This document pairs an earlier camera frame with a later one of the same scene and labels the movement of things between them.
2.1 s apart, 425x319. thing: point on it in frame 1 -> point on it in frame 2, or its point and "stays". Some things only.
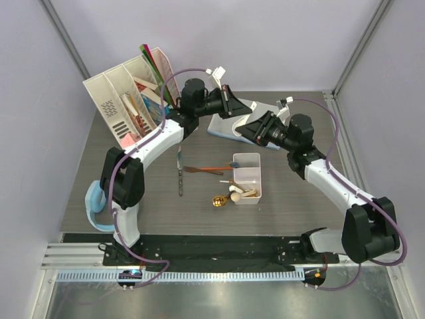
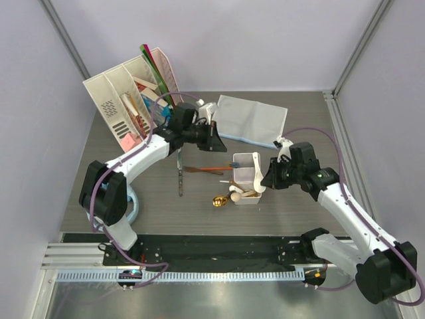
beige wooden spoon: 236,197 stays
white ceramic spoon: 235,188 stays
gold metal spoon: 220,201 stays
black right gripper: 259,129 -> 271,179
